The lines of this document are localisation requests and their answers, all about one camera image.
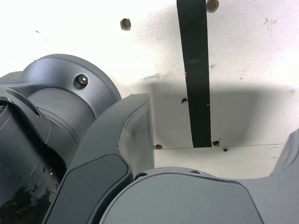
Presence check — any black tape strip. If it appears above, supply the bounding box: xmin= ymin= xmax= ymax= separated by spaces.
xmin=176 ymin=0 xmax=213 ymax=148

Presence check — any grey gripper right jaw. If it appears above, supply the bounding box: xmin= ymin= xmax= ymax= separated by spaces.
xmin=99 ymin=127 xmax=299 ymax=224

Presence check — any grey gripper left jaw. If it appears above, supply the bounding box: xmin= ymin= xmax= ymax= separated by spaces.
xmin=42 ymin=92 xmax=155 ymax=224

